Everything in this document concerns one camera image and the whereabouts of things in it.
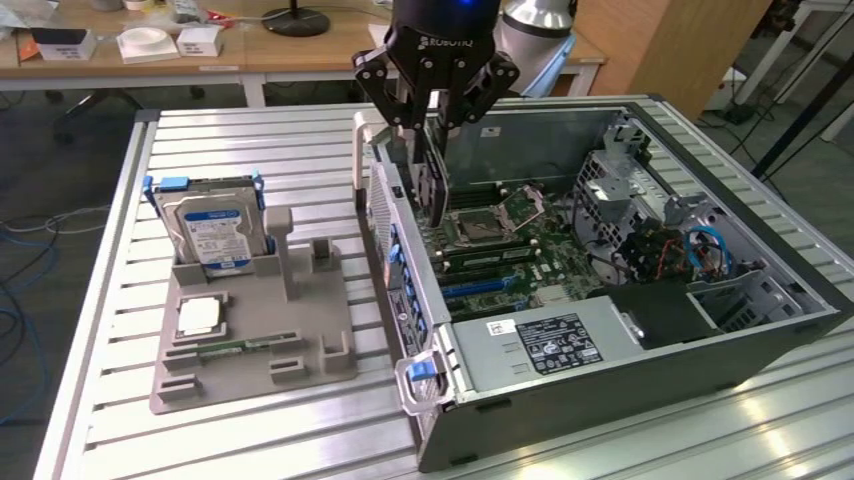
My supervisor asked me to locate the RAM stick with white label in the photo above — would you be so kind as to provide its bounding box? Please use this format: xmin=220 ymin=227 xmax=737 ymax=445
xmin=440 ymin=247 xmax=537 ymax=268

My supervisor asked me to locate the metal socket cover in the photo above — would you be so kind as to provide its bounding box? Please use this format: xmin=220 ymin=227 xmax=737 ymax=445
xmin=496 ymin=181 xmax=550 ymax=235

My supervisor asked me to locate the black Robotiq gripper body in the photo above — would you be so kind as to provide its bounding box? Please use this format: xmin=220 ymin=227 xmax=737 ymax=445
xmin=383 ymin=0 xmax=503 ymax=95

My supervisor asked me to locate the CPU with silver lid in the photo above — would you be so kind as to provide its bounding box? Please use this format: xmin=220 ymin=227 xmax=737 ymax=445
xmin=174 ymin=298 xmax=226 ymax=339

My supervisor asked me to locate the CPU socket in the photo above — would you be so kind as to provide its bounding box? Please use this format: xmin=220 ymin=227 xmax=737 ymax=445
xmin=451 ymin=206 xmax=521 ymax=247

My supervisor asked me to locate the white square bowl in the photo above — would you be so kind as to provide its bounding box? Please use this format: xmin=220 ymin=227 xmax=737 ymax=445
xmin=115 ymin=27 xmax=183 ymax=66

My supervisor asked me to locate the metal disk bay cage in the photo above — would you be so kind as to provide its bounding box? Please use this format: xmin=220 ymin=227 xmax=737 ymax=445
xmin=571 ymin=122 xmax=673 ymax=254

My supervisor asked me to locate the black chair base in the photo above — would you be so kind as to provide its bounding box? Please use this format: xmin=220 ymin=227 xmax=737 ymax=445
xmin=51 ymin=89 xmax=146 ymax=147

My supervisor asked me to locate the white box with black top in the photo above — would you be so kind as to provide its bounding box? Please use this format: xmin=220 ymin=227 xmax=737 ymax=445
xmin=29 ymin=27 xmax=100 ymax=62

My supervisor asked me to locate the hard disk with blue bracket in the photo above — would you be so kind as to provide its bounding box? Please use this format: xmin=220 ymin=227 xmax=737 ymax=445
xmin=140 ymin=172 xmax=267 ymax=280

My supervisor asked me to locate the black round lamp base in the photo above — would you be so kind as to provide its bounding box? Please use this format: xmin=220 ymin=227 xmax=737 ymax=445
xmin=260 ymin=0 xmax=332 ymax=38

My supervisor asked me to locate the gray plastic parts rack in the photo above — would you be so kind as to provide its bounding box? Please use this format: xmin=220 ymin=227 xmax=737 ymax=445
xmin=147 ymin=207 xmax=360 ymax=417

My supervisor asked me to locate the blue floor cable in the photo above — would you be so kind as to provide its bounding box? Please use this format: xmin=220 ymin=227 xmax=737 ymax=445
xmin=0 ymin=224 xmax=65 ymax=427

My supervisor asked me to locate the green RAM stick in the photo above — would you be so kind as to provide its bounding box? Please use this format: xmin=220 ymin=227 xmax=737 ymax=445
xmin=196 ymin=337 xmax=276 ymax=357

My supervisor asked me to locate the blue expansion slot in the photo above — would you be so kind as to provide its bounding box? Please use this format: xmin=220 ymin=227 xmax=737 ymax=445
xmin=439 ymin=277 xmax=510 ymax=300

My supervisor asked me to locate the blue wire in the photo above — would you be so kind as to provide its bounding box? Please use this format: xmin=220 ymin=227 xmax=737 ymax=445
xmin=685 ymin=224 xmax=737 ymax=282

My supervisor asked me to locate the red wire bundle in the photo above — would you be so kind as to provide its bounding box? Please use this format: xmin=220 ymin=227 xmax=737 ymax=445
xmin=655 ymin=238 xmax=690 ymax=280

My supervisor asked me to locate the black open PC case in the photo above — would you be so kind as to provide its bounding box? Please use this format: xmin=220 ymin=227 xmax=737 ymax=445
xmin=351 ymin=97 xmax=854 ymax=474

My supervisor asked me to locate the green motherboard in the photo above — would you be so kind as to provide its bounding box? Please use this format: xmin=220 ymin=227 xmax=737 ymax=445
xmin=406 ymin=169 xmax=606 ymax=322

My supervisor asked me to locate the graphics card with metal bracket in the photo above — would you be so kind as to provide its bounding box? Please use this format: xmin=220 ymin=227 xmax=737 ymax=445
xmin=390 ymin=89 xmax=454 ymax=230

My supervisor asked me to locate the plain white box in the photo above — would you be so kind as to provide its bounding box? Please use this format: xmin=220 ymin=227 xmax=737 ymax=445
xmin=175 ymin=25 xmax=226 ymax=59

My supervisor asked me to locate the gray power supply unit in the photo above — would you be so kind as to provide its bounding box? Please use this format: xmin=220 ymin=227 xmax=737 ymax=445
xmin=436 ymin=297 xmax=647 ymax=395

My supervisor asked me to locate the wooden desk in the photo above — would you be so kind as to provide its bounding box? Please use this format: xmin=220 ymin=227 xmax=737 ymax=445
xmin=0 ymin=0 xmax=610 ymax=94

